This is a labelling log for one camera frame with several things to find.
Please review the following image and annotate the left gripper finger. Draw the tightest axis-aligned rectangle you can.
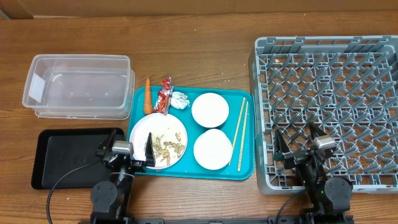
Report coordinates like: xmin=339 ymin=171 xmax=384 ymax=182
xmin=95 ymin=129 xmax=116 ymax=157
xmin=145 ymin=133 xmax=155 ymax=167

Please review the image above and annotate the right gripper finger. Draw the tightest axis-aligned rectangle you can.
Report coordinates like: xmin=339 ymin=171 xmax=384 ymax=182
xmin=307 ymin=121 xmax=326 ymax=145
xmin=274 ymin=129 xmax=290 ymax=161

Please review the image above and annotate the orange carrot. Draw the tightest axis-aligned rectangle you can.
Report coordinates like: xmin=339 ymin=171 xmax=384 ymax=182
xmin=144 ymin=78 xmax=152 ymax=115

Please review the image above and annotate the wooden chopstick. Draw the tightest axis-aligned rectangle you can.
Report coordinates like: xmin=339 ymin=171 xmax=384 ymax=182
xmin=228 ymin=97 xmax=246 ymax=165
xmin=237 ymin=101 xmax=249 ymax=172

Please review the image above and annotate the white bowl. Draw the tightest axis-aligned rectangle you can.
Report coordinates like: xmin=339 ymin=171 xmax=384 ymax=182
xmin=193 ymin=129 xmax=232 ymax=170

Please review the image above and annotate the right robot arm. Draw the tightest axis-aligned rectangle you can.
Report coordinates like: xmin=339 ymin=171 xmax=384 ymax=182
xmin=273 ymin=122 xmax=354 ymax=223

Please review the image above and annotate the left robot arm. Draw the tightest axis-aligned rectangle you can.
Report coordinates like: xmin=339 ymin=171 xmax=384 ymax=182
xmin=90 ymin=130 xmax=155 ymax=224

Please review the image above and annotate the grey dishwasher rack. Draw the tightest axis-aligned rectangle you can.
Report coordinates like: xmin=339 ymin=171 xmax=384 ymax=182
xmin=249 ymin=35 xmax=397 ymax=195

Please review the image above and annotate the peanuts pile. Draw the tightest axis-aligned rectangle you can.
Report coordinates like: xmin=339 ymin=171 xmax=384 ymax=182
xmin=152 ymin=131 xmax=187 ymax=169

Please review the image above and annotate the pink plate with food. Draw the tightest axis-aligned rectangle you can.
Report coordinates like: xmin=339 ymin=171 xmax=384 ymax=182
xmin=129 ymin=113 xmax=188 ymax=169

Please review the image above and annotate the teal serving tray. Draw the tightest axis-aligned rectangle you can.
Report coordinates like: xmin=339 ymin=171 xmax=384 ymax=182
xmin=127 ymin=87 xmax=254 ymax=180

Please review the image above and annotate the black tray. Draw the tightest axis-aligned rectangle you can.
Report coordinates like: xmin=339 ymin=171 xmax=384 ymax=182
xmin=31 ymin=128 xmax=125 ymax=190

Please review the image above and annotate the red snack wrapper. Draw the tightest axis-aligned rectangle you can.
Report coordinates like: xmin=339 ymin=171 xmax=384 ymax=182
xmin=153 ymin=77 xmax=174 ymax=115

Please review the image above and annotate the crumpled white tissue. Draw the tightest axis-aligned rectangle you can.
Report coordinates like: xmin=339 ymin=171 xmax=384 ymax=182
xmin=170 ymin=91 xmax=190 ymax=110

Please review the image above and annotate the clear plastic bin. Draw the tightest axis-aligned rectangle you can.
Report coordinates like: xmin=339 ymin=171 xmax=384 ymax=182
xmin=22 ymin=54 xmax=135 ymax=120

